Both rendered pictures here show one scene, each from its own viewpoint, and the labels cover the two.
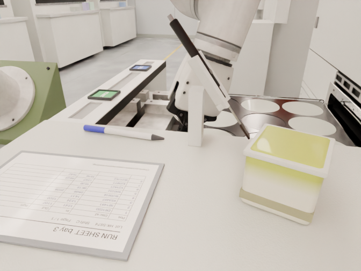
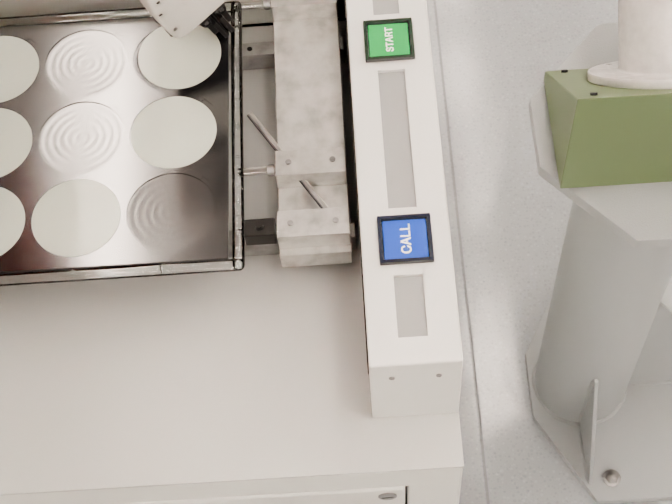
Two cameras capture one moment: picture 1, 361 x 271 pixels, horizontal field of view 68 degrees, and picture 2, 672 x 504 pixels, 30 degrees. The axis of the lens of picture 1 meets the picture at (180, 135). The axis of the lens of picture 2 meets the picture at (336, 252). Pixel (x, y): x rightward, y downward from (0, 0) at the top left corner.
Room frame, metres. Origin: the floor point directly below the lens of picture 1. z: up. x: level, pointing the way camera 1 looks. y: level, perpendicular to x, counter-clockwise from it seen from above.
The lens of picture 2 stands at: (1.46, -0.04, 2.10)
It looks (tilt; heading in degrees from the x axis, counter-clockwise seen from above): 61 degrees down; 172
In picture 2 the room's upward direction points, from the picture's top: 6 degrees counter-clockwise
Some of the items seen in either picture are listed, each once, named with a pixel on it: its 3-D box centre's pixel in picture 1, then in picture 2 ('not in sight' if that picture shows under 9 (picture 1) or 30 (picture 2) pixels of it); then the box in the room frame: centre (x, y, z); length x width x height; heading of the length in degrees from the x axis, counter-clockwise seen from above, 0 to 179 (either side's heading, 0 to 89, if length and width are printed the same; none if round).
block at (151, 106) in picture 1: (160, 106); (311, 167); (0.69, 0.06, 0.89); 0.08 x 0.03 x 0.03; 79
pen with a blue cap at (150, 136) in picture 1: (122, 133); not in sight; (0.38, 0.09, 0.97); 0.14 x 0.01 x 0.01; 73
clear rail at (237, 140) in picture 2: not in sight; (237, 127); (0.62, -0.02, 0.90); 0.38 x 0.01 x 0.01; 169
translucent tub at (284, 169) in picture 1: (285, 171); not in sight; (0.24, -0.11, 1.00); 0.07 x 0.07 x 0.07; 59
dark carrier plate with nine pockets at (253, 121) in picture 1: (262, 122); (81, 138); (0.58, -0.20, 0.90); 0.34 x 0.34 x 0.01; 79
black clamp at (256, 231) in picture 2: not in sight; (260, 230); (0.76, -0.02, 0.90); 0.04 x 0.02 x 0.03; 79
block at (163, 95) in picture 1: (167, 97); (313, 227); (0.77, 0.04, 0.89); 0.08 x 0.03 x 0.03; 79
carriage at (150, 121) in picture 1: (152, 128); (310, 125); (0.61, 0.07, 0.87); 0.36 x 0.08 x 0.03; 169
